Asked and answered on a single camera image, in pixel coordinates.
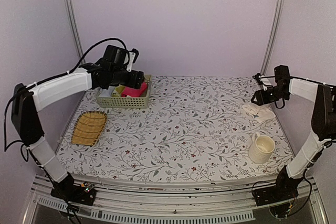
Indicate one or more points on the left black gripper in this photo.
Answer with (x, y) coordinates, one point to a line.
(136, 81)

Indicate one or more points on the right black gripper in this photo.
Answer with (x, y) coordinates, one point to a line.
(261, 98)

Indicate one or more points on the pink towel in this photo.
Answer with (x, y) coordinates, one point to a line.
(132, 92)

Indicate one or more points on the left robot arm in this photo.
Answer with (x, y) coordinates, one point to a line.
(113, 69)

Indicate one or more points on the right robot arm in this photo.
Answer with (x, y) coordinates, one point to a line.
(322, 123)

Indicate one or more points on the cream white towel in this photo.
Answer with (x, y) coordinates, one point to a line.
(261, 114)

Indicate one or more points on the green patterned rolled towel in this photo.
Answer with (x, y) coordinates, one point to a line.
(117, 92)

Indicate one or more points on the green plastic basket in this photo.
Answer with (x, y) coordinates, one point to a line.
(140, 102)

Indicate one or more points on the light blue rolled towel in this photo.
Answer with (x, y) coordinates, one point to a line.
(104, 94)

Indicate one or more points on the cream ribbed mug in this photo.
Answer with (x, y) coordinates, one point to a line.
(261, 148)

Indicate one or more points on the woven bamboo tray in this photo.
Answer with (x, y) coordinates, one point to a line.
(88, 128)

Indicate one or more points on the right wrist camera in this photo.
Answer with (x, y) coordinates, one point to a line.
(262, 81)

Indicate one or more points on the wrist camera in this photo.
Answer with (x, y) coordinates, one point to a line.
(133, 55)
(262, 81)

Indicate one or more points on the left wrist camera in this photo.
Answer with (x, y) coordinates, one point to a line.
(133, 55)

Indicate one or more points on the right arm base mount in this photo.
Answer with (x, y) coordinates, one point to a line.
(272, 194)

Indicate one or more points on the left aluminium frame post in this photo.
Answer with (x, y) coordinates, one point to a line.
(73, 27)

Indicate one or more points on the aluminium frame post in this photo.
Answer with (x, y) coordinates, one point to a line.
(272, 36)
(73, 27)

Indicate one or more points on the right aluminium frame post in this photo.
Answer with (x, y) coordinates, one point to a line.
(272, 36)

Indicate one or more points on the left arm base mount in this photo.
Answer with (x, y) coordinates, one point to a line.
(76, 193)

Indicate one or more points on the aluminium front rail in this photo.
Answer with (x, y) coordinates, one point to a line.
(122, 201)

